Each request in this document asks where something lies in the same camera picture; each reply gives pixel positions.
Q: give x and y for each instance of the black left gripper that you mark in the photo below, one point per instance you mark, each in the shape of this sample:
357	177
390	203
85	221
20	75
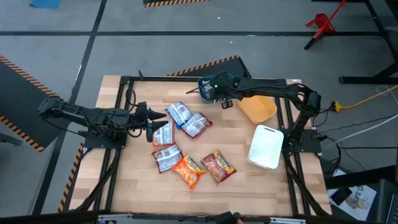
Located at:
141	116

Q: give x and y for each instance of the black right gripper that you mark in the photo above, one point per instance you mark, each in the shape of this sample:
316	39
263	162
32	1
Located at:
225	87

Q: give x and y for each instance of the orange Maruchan chicken packet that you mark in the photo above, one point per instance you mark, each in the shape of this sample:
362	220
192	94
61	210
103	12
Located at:
188	171
164	135

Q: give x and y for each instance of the blue Maruchan ramen packet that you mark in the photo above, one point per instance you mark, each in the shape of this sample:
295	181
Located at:
205	90
178	112

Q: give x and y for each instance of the yellow plastic bin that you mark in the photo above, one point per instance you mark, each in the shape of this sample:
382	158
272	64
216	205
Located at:
258	109

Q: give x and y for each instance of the red Maruchan roast beef packet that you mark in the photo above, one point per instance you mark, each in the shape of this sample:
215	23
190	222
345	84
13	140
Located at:
196	125
167	157
218	166

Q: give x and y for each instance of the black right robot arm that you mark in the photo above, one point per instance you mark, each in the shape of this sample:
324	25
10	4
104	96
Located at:
270	87

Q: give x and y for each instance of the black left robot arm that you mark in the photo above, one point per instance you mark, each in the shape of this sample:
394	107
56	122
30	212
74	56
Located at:
93	116

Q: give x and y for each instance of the blue plastic bin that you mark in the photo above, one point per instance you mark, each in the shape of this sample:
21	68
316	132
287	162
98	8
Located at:
206	100

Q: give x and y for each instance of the black hazard-striped floor mat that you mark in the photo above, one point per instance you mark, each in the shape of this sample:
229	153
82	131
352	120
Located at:
21	102
174	2
217	68

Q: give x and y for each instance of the yellow black hazard tape strip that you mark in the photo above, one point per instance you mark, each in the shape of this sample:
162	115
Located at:
71	177

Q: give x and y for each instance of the person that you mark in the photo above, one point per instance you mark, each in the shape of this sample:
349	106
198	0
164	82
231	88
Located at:
230	217

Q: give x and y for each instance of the red floor stand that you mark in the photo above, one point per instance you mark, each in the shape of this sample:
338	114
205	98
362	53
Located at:
323	23

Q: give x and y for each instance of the black phone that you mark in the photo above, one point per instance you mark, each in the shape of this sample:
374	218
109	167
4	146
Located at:
341	196

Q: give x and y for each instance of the grey table leg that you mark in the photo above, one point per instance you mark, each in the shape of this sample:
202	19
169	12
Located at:
7	138

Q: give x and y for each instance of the blue floor mat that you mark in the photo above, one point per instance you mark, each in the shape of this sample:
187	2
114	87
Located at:
45	3

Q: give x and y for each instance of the printed paper sheet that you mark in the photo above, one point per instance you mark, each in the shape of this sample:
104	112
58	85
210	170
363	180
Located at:
363	199

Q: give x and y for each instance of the black metal table frame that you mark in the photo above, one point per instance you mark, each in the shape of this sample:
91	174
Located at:
155	78

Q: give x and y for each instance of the black desk frame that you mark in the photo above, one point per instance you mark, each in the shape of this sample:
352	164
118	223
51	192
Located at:
370	79

